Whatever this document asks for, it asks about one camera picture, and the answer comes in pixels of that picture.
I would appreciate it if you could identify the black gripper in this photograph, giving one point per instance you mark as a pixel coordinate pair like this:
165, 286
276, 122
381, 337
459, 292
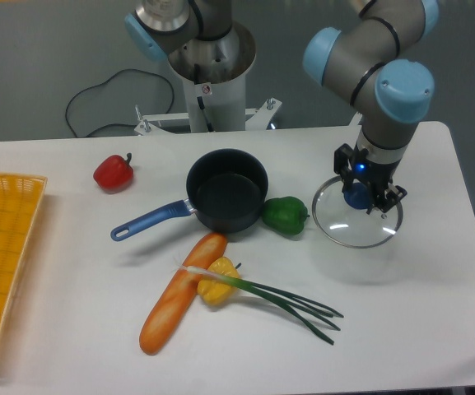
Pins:
357, 164

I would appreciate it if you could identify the glass lid blue knob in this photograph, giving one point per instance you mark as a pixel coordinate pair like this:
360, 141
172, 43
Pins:
346, 219

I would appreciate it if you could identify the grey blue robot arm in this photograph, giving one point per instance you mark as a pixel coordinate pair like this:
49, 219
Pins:
364, 66

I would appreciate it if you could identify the green bell pepper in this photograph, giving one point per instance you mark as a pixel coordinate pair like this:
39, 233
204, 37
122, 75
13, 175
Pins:
285, 215

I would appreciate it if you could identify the green spring onion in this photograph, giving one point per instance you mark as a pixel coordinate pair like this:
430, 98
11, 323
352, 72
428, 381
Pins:
291, 303

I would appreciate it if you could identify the yellow bell pepper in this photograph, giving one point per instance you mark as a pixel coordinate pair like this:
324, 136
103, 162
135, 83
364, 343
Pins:
212, 291

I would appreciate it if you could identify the orange baguette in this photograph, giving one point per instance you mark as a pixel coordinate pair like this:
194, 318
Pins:
167, 313

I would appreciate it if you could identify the red bell pepper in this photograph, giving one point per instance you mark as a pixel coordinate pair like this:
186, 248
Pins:
115, 173

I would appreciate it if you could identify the black saucepan blue handle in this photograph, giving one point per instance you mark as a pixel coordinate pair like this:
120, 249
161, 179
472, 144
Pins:
226, 189

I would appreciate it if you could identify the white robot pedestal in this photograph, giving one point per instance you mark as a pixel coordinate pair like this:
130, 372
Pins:
213, 76

